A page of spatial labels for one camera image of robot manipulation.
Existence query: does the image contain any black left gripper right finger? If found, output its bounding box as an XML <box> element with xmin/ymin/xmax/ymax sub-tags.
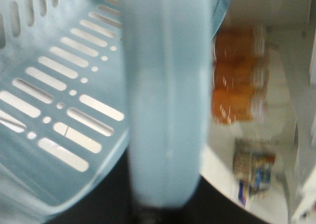
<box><xmin>158</xmin><ymin>174</ymin><xmax>275</xmax><ymax>224</ymax></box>

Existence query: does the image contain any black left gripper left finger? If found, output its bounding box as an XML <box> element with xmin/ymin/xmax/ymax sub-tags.
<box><xmin>46</xmin><ymin>147</ymin><xmax>139</xmax><ymax>224</ymax></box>

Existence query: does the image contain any light blue plastic basket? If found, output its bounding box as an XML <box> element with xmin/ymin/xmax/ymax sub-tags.
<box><xmin>0</xmin><ymin>0</ymin><xmax>231</xmax><ymax>216</ymax></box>

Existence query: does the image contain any orange juice bottle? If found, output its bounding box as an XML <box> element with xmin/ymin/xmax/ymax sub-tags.
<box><xmin>213</xmin><ymin>27</ymin><xmax>269</xmax><ymax>66</ymax></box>
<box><xmin>211</xmin><ymin>89</ymin><xmax>267</xmax><ymax>125</ymax></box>
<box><xmin>213</xmin><ymin>60</ymin><xmax>269</xmax><ymax>95</ymax></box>

